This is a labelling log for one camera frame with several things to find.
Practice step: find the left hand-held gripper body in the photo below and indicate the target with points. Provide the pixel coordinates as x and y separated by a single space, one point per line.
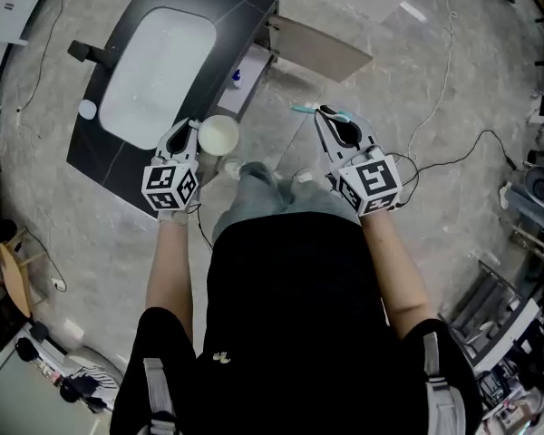
168 186

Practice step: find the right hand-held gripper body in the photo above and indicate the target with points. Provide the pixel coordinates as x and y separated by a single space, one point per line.
372 181

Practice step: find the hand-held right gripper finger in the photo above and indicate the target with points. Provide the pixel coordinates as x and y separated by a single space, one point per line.
366 129
327 136

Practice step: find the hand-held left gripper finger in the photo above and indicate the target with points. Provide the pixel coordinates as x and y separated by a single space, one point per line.
192 138
164 141

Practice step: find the white cup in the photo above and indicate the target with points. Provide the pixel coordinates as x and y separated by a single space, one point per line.
218 135

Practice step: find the teal toothbrush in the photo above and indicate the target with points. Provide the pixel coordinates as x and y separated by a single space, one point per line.
301 109

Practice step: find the blue capped tube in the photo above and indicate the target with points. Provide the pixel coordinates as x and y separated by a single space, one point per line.
238 77

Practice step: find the person's left forearm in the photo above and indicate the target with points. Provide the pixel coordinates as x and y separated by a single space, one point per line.
170 274

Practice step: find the person's right forearm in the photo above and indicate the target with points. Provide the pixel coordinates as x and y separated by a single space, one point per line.
394 274

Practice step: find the white sink basin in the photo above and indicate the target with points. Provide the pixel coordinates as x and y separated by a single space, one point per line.
158 75

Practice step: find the white wristband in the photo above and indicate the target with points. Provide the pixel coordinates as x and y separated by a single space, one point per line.
172 218

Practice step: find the person's right white shoe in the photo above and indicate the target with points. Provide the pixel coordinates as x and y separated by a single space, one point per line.
303 176

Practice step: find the person's white shoe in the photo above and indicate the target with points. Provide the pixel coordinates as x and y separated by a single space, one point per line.
303 176
233 168

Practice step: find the person's left white shoe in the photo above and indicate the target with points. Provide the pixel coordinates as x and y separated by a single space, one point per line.
233 168

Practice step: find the person's grey jeans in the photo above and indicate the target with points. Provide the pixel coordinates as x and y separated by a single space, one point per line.
258 193

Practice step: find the beige cabinet door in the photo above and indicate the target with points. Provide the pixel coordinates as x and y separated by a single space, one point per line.
326 50

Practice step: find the black faucet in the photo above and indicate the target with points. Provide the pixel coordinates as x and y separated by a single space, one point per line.
88 52

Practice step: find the black vanity top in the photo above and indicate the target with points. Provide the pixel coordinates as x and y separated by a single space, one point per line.
236 12

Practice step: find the person's black shirt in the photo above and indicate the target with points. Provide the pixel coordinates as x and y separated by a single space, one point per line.
294 324

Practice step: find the round wooden table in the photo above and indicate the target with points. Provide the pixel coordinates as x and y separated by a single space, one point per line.
18 279

